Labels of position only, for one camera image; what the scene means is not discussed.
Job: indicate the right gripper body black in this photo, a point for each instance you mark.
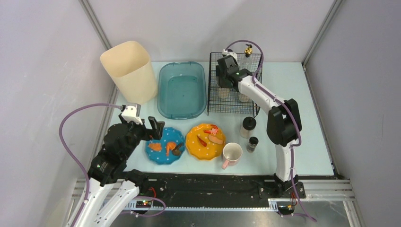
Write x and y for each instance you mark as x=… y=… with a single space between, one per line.
x=223 y=66

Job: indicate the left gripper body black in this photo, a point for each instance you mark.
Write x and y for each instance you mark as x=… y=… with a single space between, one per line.
x=149 y=132

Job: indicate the clear glass bottle gold stopper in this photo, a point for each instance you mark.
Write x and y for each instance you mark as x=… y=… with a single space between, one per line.
x=246 y=62

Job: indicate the black wire rack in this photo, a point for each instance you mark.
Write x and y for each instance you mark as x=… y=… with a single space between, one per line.
x=230 y=106

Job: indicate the white granule shaker black lid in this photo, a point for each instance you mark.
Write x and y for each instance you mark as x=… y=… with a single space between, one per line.
x=247 y=127
x=243 y=98

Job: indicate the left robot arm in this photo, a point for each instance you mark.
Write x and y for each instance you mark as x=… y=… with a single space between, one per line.
x=107 y=167

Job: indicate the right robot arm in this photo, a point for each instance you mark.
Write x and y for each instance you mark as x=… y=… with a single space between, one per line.
x=283 y=119

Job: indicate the orange shredded food piece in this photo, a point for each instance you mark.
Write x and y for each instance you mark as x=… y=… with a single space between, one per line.
x=155 y=146

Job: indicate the orange chicken drumstick toy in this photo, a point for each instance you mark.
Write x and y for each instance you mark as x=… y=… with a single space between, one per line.
x=170 y=146

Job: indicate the blue polka dot plate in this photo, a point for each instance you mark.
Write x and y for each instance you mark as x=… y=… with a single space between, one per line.
x=160 y=158

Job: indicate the orange polka dot plate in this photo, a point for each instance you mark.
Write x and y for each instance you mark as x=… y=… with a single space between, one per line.
x=195 y=149

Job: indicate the red chili pepper toy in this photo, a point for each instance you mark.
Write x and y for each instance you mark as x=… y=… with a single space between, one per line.
x=201 y=141

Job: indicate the teal transparent plastic tub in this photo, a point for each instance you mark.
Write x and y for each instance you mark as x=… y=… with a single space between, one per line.
x=181 y=90

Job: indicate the pink salmon slice toy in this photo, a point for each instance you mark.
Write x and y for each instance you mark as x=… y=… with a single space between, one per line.
x=215 y=140

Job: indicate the red shrimp toy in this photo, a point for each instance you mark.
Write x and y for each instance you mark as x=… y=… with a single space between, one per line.
x=213 y=130

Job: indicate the cream plastic waste bin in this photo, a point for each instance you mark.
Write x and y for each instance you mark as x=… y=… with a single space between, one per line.
x=129 y=66

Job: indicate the small pepper shaker black lid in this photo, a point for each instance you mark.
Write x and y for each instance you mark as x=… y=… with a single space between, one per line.
x=252 y=144

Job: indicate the pink ceramic mug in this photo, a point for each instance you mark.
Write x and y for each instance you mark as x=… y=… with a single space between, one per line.
x=231 y=154

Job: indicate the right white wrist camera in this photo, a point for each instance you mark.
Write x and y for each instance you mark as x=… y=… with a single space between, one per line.
x=227 y=52

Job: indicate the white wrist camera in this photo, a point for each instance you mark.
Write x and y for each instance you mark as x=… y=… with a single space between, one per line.
x=130 y=113
x=227 y=52

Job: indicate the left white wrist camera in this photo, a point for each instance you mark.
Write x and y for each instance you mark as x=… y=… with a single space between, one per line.
x=130 y=113

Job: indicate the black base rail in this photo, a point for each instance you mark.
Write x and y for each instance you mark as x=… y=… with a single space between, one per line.
x=192 y=191

